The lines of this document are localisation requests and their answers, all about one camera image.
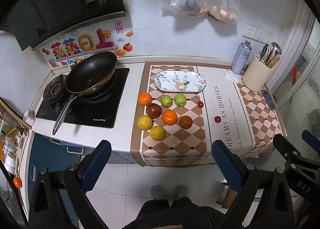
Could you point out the grey slipper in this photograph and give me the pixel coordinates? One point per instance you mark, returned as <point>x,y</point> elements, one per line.
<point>157,192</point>
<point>180,190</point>

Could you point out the gold ingot sticker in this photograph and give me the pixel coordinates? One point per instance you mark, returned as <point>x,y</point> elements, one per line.
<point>120,52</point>

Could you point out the yellow citrus fruit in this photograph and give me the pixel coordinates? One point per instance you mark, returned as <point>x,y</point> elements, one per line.
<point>157,133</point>
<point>145,122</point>

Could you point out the black range hood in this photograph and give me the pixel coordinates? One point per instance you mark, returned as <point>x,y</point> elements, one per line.
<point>50,6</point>

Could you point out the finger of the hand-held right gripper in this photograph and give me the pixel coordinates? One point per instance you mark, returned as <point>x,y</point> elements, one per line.
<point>285,147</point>
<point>311,139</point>

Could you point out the blue peeler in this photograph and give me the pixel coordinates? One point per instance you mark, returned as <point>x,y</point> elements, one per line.
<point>268,99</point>

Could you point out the blue kitchen cabinet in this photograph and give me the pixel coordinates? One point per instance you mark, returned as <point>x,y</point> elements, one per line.
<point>47,154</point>

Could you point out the bundle of chopsticks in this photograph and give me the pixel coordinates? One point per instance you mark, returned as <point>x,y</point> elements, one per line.
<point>271,59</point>

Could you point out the small red cherry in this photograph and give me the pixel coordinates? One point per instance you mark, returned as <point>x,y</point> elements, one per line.
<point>200,104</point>
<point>217,119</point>

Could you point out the checkered brown table mat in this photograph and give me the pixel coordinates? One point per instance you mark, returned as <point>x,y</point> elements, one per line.
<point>190,144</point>

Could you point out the silver spray can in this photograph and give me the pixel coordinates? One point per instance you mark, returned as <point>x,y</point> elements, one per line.
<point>240,59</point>

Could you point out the white wall socket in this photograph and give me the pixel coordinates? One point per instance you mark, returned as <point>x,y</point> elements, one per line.
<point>268,38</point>
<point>260,35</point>
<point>249,31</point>

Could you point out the orange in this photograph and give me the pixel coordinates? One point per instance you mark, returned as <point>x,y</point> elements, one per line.
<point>169,117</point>
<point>145,99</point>

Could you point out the metal spoon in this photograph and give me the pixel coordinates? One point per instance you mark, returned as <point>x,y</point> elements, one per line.
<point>276,48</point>

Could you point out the green apple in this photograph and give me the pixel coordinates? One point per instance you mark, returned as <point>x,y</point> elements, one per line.
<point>166,100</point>
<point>180,99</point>

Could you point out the floral oval plate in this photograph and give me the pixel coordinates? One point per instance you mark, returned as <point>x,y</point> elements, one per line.
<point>180,81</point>

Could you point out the red stick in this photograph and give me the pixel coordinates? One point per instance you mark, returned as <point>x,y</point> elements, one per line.
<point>295,75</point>

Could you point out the wooden box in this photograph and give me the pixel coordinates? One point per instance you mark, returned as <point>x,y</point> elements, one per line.
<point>228,197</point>

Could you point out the cloud sticker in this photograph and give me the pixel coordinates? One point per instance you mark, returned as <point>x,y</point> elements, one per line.
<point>121,39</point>

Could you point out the white tissue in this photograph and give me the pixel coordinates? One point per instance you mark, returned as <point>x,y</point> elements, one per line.
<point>232,77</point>

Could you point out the dark red-brown fruit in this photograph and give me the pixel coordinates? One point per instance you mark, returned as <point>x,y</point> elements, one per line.
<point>153,110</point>

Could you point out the brown-orange round fruit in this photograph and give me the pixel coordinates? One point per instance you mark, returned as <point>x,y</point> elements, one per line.
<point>185,122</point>

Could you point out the cast iron burner grate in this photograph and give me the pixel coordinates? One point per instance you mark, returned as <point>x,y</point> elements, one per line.
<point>53,89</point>

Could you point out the black glass gas stove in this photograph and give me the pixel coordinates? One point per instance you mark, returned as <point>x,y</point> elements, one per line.
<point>100,116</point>

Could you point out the red seal sticker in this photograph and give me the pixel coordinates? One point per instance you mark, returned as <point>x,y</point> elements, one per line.
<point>117,27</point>

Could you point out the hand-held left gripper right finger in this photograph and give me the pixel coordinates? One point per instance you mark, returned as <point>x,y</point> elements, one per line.
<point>227,161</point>

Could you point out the cream utensil holder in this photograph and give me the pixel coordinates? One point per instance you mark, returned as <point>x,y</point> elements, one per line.
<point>256,75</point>

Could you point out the tangerine sticker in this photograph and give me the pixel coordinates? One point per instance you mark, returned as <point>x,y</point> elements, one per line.
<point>128,47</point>

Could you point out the person's dark trousers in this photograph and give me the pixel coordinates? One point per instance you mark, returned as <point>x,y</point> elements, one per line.
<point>175,214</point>

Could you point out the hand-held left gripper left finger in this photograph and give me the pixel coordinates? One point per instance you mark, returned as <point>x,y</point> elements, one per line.
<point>97,164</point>

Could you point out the small orange ornament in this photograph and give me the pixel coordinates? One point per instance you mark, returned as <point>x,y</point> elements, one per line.
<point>17,182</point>

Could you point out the colourful wall sticker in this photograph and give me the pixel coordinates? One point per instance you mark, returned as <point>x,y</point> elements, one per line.
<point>75,46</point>

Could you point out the white cup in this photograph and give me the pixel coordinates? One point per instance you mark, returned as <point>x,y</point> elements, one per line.
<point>28,117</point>

